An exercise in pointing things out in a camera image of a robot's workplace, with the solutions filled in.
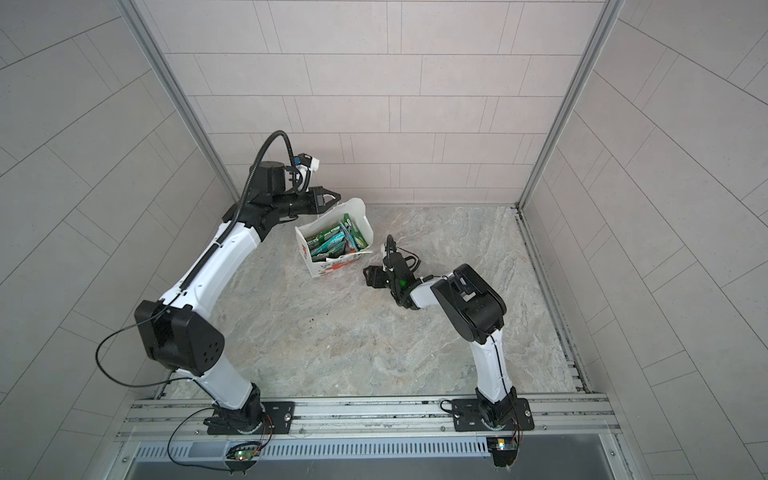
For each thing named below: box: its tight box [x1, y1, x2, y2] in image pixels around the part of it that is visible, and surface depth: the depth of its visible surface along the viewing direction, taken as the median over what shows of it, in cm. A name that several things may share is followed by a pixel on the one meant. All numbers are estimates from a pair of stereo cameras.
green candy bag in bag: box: [305, 213, 368, 261], surface depth 91 cm
